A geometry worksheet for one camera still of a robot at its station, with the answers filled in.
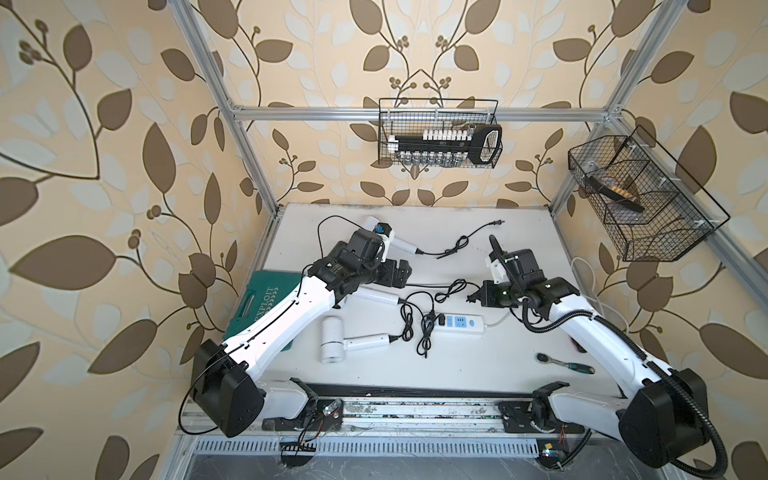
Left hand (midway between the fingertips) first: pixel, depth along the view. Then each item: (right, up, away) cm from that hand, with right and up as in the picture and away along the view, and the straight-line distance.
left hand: (393, 263), depth 77 cm
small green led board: (-15, -36, -4) cm, 39 cm away
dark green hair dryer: (+24, -7, -5) cm, 26 cm away
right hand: (+24, -9, +5) cm, 26 cm away
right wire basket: (+64, +14, -4) cm, 66 cm away
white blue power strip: (+20, -18, +10) cm, 29 cm away
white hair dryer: (-8, +13, +33) cm, 36 cm away
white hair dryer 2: (-17, -23, +5) cm, 29 cm away
